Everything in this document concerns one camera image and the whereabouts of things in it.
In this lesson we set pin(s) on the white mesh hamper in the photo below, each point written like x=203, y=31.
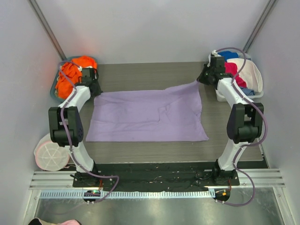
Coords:
x=49, y=156

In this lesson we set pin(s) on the pink cloth at bottom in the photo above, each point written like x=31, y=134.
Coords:
x=38, y=221

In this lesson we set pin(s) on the orange t-shirt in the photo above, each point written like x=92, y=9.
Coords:
x=68, y=72

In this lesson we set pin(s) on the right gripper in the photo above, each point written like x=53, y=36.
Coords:
x=204, y=77

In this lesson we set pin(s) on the pink t-shirt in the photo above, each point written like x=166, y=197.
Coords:
x=233, y=69

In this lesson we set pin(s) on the white t-shirt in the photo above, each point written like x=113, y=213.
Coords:
x=250, y=74

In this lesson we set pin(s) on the blue t-shirt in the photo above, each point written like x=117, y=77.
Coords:
x=228, y=55

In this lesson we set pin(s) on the lavender t-shirt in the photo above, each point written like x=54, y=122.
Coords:
x=169, y=115

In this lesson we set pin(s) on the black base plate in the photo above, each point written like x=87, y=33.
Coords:
x=156, y=177

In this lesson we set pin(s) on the white slotted cable duct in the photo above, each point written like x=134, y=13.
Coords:
x=93, y=194

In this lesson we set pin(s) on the teal laundry basket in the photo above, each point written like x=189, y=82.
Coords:
x=53, y=92

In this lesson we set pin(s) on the blue checked shirt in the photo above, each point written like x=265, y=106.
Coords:
x=248, y=92

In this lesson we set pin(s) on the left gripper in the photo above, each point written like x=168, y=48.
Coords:
x=95, y=88

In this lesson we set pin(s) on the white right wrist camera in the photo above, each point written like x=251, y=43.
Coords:
x=215, y=53

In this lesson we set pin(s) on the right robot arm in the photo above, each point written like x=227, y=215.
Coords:
x=245, y=122

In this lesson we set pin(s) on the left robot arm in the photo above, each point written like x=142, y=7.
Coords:
x=66, y=127

